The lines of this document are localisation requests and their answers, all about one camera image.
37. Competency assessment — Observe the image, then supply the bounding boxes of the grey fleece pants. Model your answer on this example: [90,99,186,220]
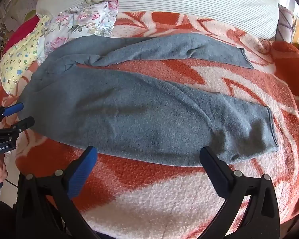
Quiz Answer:
[17,33,279,167]

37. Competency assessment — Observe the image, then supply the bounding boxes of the orange and white blanket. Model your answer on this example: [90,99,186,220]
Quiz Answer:
[0,11,299,239]

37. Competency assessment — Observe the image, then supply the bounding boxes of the pink cloth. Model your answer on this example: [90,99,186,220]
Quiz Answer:
[2,15,40,54]

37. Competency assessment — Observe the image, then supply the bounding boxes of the thin black cable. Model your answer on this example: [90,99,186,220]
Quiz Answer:
[4,178,19,188]

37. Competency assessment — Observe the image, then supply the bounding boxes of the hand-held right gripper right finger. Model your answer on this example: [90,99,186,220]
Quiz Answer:
[199,146,281,239]

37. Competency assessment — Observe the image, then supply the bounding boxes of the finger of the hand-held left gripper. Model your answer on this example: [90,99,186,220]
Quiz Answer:
[0,103,24,125]
[0,116,35,136]

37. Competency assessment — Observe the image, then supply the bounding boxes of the yellow printed pillow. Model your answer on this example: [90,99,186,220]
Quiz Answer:
[0,15,51,95]

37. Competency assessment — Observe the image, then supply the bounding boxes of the purple leaf print pillow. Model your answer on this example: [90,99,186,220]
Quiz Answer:
[275,4,296,44]

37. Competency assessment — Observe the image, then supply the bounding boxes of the floral ruffled pillow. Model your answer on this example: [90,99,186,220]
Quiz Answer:
[37,0,119,64]

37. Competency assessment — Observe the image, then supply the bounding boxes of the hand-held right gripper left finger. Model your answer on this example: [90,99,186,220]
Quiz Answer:
[16,146,99,239]

